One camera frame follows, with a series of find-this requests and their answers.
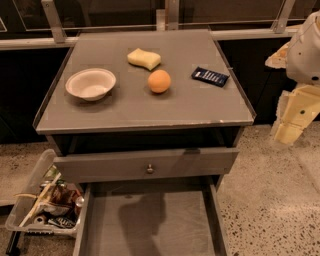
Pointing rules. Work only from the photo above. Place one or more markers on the blue snack packet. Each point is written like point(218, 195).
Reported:
point(209, 77)

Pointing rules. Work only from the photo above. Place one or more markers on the orange fruit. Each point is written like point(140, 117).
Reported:
point(159, 81)

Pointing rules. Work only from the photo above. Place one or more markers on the white paper bowl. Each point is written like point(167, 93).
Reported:
point(91, 84)

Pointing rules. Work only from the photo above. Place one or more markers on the grey top drawer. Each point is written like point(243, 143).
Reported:
point(123, 166)

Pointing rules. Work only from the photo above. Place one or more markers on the yellow sponge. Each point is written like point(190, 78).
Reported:
point(145, 59)

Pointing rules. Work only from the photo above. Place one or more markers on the round metal drawer knob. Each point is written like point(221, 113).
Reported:
point(150, 169)

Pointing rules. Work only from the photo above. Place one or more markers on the metal railing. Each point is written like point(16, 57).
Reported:
point(40, 24)

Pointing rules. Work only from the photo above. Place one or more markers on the clear plastic bin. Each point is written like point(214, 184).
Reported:
point(21, 206)

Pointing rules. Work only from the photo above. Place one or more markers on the open grey middle drawer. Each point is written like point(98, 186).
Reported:
point(170, 218)

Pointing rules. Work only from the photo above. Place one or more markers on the grey drawer cabinet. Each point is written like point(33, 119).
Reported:
point(189, 115)

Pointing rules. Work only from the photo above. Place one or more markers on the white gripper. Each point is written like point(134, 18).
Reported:
point(305, 58)

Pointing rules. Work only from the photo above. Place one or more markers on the snack bags in bin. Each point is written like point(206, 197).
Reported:
point(55, 202)

